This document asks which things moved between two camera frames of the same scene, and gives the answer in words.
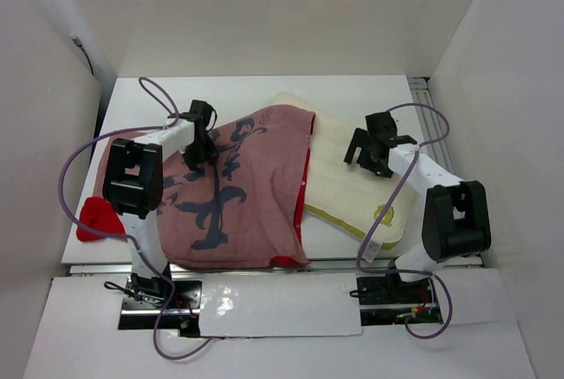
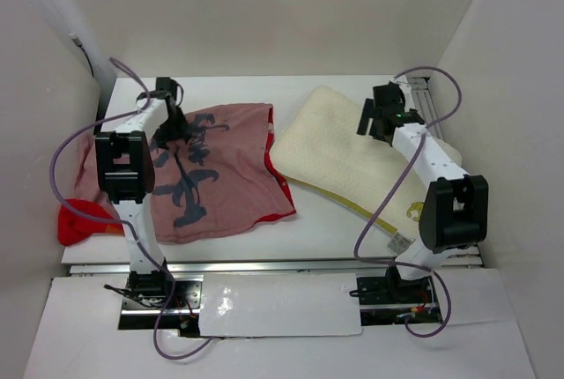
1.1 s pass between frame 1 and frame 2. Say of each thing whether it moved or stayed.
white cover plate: stayed
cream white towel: moved
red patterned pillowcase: moved
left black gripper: moved
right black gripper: moved
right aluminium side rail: stayed
